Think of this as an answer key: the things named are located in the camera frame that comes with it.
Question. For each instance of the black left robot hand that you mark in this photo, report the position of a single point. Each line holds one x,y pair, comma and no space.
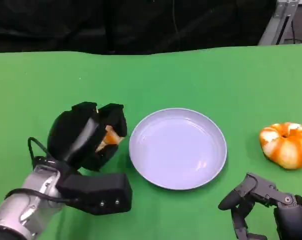
73,135

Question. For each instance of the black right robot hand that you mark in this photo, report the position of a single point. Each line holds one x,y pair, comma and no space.
288,215

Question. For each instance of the orange white toy bread roll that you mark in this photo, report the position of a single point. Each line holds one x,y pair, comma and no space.
111,138

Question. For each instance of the round orange white bread roll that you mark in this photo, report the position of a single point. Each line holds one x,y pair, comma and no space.
286,150

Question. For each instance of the lilac plate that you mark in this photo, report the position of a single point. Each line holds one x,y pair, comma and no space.
178,150

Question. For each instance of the green table cloth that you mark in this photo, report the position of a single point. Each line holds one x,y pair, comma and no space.
166,80

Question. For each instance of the black backdrop curtain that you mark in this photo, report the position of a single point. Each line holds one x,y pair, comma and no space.
116,25

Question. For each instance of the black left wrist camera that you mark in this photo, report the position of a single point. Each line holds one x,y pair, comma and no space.
101,192

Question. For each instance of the aluminium frame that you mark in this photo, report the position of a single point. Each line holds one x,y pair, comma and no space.
278,22

